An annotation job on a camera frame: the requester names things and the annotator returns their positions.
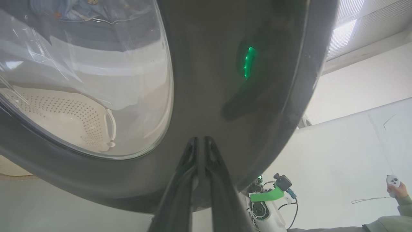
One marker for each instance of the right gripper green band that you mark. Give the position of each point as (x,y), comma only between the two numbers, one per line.
(268,196)

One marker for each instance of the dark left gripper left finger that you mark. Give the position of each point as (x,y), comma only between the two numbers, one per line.
(180,199)

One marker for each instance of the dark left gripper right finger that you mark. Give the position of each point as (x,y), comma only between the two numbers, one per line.
(225,199)

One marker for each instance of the white VR controller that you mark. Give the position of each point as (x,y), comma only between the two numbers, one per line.
(392,181)

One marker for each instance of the black round glass washer door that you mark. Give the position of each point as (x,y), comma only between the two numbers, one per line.
(219,64)

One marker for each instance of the blue printed garment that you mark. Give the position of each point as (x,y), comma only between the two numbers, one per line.
(96,13)

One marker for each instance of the grey-green sleeved forearm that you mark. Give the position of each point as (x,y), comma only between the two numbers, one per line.
(386,224)

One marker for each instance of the cream perforated laundry basket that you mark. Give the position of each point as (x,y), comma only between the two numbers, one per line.
(64,116)

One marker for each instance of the white front-load washing machine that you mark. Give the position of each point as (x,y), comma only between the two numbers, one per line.
(96,67)

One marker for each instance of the person hand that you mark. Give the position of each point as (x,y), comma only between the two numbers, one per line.
(401,192)

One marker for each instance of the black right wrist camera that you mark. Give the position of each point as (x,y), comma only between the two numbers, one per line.
(283,182)

